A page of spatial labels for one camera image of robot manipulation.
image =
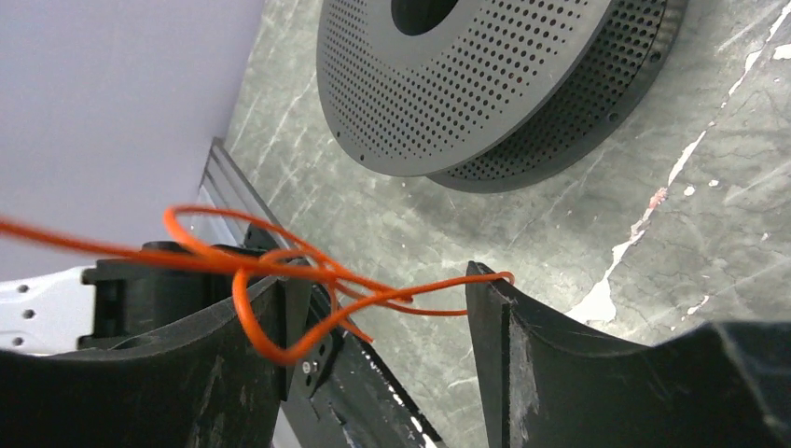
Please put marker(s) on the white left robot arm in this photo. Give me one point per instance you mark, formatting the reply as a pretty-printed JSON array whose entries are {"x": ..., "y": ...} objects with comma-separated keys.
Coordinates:
[{"x": 120, "y": 331}]

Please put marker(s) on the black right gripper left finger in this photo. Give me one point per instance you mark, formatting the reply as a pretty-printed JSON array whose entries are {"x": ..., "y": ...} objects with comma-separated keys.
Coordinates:
[{"x": 212, "y": 420}]

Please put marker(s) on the dark grey perforated spool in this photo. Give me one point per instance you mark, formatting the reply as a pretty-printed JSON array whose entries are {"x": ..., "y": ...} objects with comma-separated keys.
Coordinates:
[{"x": 485, "y": 96}]

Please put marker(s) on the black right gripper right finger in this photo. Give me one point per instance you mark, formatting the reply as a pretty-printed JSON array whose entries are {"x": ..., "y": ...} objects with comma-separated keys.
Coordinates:
[{"x": 546, "y": 380}]

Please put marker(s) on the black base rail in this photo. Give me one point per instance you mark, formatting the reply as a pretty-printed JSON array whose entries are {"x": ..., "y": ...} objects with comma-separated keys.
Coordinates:
[{"x": 342, "y": 394}]

